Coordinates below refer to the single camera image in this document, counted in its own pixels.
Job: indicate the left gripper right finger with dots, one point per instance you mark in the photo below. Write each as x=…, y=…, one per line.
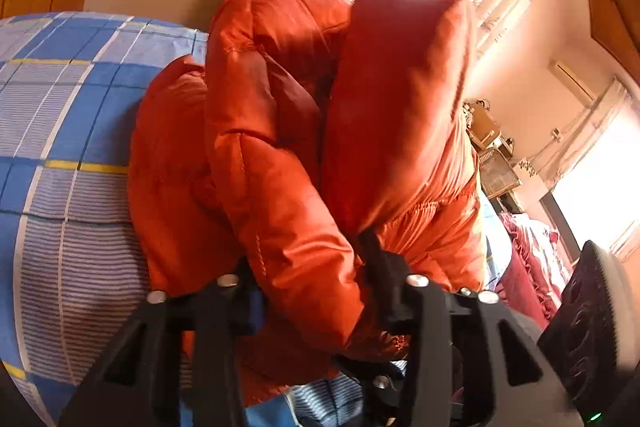
x=469, y=362

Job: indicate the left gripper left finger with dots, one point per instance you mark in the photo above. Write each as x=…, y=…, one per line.
x=136, y=379

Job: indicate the orange quilted down jacket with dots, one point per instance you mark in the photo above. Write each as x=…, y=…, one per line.
x=309, y=123

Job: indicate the red pink bedding pile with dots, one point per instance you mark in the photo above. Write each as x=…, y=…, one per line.
x=537, y=272

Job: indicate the blue plaid bed sheet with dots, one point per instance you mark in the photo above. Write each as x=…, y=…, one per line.
x=72, y=267

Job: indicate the wooden desk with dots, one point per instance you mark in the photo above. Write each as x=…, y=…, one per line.
x=497, y=175

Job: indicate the wall air conditioner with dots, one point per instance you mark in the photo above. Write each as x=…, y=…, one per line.
x=572, y=83

